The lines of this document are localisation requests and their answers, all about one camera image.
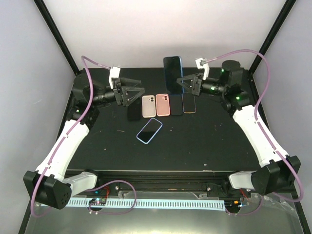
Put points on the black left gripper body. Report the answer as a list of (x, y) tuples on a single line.
[(116, 85)]

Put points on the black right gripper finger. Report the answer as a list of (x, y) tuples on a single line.
[(186, 78), (186, 84)]

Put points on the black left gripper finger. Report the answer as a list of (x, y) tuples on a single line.
[(131, 94), (129, 81)]

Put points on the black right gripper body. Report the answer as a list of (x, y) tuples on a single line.
[(198, 84)]

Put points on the phone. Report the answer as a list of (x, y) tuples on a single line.
[(162, 105), (134, 111), (148, 106), (148, 132)]

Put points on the black smartphone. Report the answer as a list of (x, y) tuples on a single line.
[(176, 106), (189, 106)]

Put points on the blue smartphone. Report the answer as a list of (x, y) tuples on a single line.
[(173, 71)]

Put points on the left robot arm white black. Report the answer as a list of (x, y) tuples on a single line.
[(47, 184)]

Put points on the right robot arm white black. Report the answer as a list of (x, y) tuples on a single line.
[(277, 170)]

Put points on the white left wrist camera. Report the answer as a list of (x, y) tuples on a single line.
[(114, 73)]

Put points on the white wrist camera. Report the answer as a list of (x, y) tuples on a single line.
[(114, 73), (202, 63)]

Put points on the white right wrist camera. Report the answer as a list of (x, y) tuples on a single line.
[(202, 63)]

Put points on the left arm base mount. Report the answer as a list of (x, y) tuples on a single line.
[(103, 189)]

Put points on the white slotted cable duct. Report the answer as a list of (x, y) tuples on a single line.
[(214, 205)]

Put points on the left black frame post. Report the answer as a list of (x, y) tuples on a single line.
[(40, 4)]

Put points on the black frame post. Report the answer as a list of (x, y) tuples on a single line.
[(279, 21), (40, 4)]

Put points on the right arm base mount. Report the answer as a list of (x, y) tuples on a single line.
[(224, 190)]

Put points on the right black frame post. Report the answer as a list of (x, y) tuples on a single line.
[(279, 21)]

